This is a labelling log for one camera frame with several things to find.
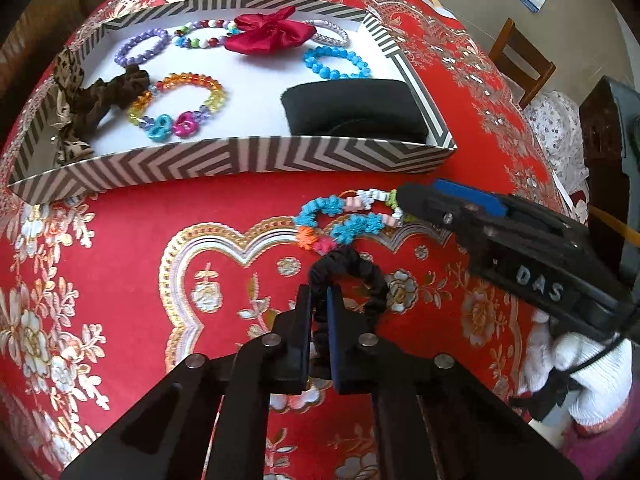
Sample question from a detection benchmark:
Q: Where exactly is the multicolour flower bead necklace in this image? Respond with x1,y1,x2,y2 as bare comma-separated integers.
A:
293,187,407,256

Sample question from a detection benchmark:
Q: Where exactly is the mixed colour bead bracelet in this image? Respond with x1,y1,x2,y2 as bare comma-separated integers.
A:
172,18,241,50

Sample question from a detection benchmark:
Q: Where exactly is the brown scrunchie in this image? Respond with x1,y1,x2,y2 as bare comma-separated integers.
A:
70,64,150,140

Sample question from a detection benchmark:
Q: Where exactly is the blue bead bracelet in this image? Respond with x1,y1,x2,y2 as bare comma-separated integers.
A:
302,44,373,82

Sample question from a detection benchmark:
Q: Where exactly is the red floral tablecloth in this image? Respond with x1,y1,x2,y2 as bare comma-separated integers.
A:
1,0,562,479

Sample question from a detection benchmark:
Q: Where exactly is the black scrunchie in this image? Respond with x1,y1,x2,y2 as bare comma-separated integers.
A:
308,246,390,359

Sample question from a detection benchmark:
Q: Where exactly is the black velvet cushion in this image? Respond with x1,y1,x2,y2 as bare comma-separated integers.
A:
281,79,428,144

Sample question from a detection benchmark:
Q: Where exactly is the purple bead bracelet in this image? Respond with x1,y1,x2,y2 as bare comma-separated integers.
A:
113,27,173,68

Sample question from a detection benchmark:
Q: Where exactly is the wooden chair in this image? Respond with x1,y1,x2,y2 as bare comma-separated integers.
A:
489,18,556,110

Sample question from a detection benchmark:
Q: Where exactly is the silver pearl bracelet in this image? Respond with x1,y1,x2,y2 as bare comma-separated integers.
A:
301,17,350,48

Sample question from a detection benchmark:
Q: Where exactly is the white gloved right hand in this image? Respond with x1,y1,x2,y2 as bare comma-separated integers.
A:
516,309,634,434

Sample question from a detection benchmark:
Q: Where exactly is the rainbow heart bead bracelet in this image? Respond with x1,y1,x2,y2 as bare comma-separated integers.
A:
126,71,228,143

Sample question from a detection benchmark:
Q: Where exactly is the floral white fabric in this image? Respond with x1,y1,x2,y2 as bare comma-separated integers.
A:
523,91,589,195

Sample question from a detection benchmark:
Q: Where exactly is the leopard print bow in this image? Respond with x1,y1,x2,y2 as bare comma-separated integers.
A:
52,47,93,166

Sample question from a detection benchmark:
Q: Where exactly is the striped jewelry tray box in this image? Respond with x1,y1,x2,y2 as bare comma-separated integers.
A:
8,0,456,204

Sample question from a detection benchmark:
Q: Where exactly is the red satin bow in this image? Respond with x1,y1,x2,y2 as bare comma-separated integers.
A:
224,6,317,55

